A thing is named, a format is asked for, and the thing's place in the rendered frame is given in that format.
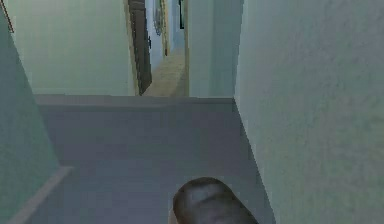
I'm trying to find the brown rounded object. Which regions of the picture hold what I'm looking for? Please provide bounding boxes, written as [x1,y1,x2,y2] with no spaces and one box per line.
[172,176,261,224]

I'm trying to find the dark brown room door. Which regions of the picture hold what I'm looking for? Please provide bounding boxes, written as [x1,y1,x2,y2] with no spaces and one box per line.
[127,0,153,96]

